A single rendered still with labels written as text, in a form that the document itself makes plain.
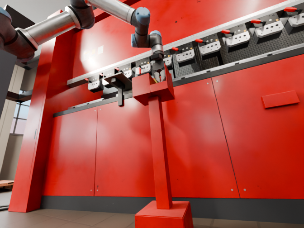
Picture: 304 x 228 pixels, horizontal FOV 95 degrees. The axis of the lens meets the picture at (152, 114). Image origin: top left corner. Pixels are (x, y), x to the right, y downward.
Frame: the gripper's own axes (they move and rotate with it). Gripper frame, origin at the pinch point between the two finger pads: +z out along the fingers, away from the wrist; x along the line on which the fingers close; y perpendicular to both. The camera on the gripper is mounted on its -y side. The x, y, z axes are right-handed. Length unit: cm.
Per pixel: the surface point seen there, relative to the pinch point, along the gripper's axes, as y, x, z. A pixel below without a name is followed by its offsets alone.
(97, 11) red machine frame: 47, 85, -147
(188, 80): 26.3, -13.8, -9.7
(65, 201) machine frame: 20, 98, 69
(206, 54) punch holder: 40, -31, -34
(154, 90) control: -7.0, 2.5, 5.9
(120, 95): 25, 43, -11
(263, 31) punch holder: 39, -71, -37
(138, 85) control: -6.6, 11.1, 0.9
